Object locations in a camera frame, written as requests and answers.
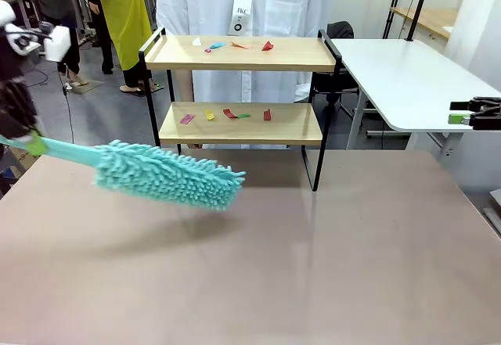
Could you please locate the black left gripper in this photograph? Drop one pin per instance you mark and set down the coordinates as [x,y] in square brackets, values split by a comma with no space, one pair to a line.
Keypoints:
[15,110]

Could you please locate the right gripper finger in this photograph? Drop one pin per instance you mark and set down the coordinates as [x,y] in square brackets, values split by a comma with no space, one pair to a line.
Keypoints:
[460,119]
[462,106]

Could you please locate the teal microfiber duster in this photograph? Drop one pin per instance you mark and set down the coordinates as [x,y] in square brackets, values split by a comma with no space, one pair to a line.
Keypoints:
[164,177]

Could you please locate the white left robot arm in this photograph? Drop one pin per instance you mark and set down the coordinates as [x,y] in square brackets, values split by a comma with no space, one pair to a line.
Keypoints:
[58,44]

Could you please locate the person's right forearm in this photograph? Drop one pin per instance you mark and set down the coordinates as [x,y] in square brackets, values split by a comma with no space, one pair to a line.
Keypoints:
[184,87]

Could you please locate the two-tier wooden metal shelf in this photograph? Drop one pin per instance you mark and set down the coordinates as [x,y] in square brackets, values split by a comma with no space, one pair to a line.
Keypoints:
[293,53]

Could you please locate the person's right hand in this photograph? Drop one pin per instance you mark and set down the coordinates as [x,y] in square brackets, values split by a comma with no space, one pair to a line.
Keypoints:
[194,146]

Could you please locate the white side table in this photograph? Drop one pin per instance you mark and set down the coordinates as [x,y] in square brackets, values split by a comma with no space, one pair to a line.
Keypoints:
[411,79]

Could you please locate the gray floor mat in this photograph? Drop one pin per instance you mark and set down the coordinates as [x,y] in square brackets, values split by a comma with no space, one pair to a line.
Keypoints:
[92,86]

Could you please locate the wooden desk top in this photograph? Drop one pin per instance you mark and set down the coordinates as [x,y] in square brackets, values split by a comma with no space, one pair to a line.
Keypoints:
[430,18]

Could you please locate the black stand pole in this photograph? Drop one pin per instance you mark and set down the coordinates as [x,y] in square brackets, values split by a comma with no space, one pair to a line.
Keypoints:
[419,8]

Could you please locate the black tripod stand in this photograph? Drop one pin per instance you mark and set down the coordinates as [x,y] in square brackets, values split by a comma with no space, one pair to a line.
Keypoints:
[396,1]

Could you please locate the black clothed figure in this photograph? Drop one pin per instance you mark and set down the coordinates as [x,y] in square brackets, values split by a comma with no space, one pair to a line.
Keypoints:
[103,40]

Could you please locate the black office chair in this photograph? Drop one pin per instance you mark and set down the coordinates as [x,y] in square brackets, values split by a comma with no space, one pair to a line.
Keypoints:
[340,30]

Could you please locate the pink paper scrap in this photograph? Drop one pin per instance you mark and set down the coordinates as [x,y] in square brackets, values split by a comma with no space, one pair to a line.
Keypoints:
[187,118]

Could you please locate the yellow apron figure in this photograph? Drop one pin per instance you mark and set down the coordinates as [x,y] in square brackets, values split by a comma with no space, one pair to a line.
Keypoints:
[125,16]

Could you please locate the yellow paper scrap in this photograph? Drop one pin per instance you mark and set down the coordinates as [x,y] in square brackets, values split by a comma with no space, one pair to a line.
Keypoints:
[210,115]

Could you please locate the white paper scrap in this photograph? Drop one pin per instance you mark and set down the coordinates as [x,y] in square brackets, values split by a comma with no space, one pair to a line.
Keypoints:
[197,42]

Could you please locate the blue paper scrap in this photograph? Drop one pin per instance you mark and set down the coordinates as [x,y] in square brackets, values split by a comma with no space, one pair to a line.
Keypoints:
[217,45]

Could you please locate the green paper scrap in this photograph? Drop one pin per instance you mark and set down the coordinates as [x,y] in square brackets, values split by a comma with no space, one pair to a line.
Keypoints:
[243,116]

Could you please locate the person in white shirt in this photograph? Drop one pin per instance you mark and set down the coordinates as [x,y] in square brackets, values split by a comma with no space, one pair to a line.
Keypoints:
[219,8]

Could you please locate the white name badge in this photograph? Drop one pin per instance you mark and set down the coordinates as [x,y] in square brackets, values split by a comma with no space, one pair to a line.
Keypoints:
[239,12]

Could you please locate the gray metal frame piece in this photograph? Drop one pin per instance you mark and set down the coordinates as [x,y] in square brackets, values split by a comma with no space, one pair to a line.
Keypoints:
[495,200]

